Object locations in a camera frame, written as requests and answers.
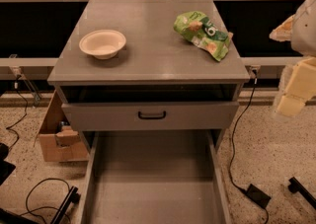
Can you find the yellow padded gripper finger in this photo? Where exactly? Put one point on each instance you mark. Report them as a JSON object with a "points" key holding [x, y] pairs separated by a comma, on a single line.
{"points": [[296, 87], [283, 32]]}

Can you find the black stand leg left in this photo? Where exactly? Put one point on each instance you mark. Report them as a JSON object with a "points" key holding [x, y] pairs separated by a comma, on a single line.
{"points": [[72, 197]]}

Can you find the black object left edge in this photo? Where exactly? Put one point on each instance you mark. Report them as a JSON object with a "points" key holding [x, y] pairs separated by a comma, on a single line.
{"points": [[6, 168]]}

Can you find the white paper bowl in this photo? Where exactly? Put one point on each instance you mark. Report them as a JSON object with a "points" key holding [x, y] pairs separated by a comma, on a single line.
{"points": [[102, 44]]}

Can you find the brown cardboard box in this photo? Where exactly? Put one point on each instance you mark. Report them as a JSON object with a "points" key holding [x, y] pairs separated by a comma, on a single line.
{"points": [[58, 141]]}

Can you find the black cable floor loop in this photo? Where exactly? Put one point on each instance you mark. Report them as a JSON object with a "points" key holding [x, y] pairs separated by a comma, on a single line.
{"points": [[44, 198]]}

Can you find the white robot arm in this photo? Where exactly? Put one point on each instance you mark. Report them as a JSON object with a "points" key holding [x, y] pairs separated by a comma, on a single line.
{"points": [[303, 39]]}

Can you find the green rice chip bag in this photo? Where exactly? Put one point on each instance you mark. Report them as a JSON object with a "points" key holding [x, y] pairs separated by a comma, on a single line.
{"points": [[197, 28]]}

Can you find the black power adapter brick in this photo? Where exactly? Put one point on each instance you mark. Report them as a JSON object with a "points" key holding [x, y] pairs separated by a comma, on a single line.
{"points": [[258, 196]]}

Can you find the black stand leg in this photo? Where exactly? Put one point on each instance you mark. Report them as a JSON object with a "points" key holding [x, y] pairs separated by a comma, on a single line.
{"points": [[72, 197], [295, 186]]}

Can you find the black stand leg right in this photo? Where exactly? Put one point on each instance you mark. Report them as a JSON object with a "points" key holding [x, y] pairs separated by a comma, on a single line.
{"points": [[295, 186]]}

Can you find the open grey middle drawer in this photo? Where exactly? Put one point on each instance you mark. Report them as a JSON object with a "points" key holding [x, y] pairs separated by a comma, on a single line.
{"points": [[153, 177]]}

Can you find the grey upper drawer black handle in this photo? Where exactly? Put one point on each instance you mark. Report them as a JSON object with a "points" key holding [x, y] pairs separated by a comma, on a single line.
{"points": [[150, 116]]}

